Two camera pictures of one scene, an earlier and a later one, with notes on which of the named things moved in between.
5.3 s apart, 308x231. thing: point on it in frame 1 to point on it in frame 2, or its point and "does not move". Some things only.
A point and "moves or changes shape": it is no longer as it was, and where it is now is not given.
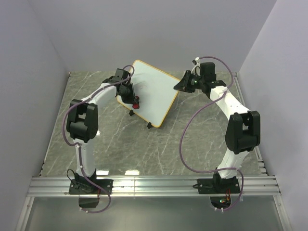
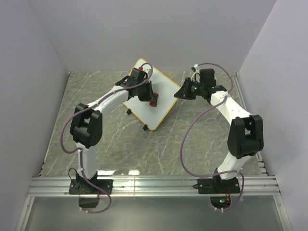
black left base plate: (80, 186) does not move
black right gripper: (183, 84) to (183, 92)
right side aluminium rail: (261, 163) does not move
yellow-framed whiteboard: (155, 88) moves or changes shape
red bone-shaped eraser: (136, 106) to (154, 103)
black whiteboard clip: (149, 125) to (145, 127)
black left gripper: (130, 99) to (149, 96)
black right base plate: (217, 185) does not move
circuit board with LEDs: (220, 202) does not move
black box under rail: (88, 202) does not move
